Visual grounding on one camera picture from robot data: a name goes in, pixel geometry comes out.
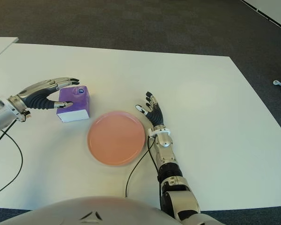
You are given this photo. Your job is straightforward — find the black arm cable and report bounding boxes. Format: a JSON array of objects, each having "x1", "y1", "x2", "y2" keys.
[
  {"x1": 125, "y1": 135, "x2": 160, "y2": 197},
  {"x1": 0, "y1": 118, "x2": 23, "y2": 199}
]

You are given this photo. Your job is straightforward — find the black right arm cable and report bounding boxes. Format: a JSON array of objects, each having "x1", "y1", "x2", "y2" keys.
[{"x1": 125, "y1": 135, "x2": 160, "y2": 197}]

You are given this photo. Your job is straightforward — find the pink round plate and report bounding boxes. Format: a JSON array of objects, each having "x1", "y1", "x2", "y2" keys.
[{"x1": 87, "y1": 111, "x2": 146, "y2": 167}]

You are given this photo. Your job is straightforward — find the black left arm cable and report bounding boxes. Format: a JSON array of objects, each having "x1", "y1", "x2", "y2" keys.
[{"x1": 0, "y1": 118, "x2": 23, "y2": 199}]

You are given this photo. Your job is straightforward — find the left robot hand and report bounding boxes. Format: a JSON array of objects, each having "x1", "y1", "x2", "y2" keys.
[{"x1": 7, "y1": 76, "x2": 81, "y2": 111}]

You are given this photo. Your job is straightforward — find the purple tissue paper pack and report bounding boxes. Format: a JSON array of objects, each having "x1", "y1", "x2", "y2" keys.
[{"x1": 56, "y1": 85, "x2": 91, "y2": 124}]

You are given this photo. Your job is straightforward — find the white neighbouring table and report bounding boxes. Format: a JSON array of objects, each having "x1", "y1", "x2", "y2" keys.
[{"x1": 0, "y1": 37, "x2": 19, "y2": 63}]

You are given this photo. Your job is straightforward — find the grey robot torso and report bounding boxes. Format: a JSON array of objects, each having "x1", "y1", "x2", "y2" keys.
[{"x1": 0, "y1": 196, "x2": 178, "y2": 225}]

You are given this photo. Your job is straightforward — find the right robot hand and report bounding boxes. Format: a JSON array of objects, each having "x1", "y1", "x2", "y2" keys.
[{"x1": 135, "y1": 91, "x2": 165, "y2": 127}]

